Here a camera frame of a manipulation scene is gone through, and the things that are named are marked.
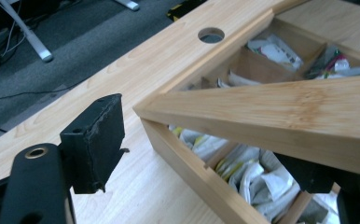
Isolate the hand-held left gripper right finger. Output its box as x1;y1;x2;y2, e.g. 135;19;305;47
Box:
274;152;344;194

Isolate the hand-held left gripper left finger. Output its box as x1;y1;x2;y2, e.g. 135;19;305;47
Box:
59;93;130;195

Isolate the wooden box lid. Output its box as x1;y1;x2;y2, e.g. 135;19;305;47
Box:
132;7;360;179

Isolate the wooden compartment box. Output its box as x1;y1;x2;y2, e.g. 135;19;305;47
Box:
140;21;360;224

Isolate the pile of white tea packets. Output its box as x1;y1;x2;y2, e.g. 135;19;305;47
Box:
168;32;340;224

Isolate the bunch of colourful packets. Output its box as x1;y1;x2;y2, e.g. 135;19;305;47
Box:
305;46;360;80

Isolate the white metal stand leg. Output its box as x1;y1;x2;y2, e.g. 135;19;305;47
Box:
114;0;141;12
0;0;54;63

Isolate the black and yellow floor strip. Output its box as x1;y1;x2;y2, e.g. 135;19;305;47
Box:
167;0;208;22

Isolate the bundle of thin cables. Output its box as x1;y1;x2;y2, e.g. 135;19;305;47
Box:
0;0;23;88

